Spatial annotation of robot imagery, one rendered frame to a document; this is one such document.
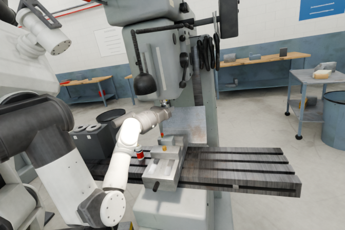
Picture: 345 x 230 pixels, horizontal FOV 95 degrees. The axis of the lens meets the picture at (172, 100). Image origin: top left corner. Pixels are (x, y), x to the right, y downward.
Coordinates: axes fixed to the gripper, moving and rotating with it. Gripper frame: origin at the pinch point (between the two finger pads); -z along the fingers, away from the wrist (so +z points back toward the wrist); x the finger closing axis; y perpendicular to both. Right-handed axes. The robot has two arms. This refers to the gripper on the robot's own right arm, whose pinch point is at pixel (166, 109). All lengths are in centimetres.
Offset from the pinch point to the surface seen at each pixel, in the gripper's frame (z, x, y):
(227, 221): -29, -16, 103
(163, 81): 6.6, -7.9, -15.9
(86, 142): 25, 47, 18
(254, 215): -59, -28, 123
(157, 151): 9.3, 1.9, 19.5
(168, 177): 16.6, -10.6, 23.6
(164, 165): 11.5, -4.1, 23.5
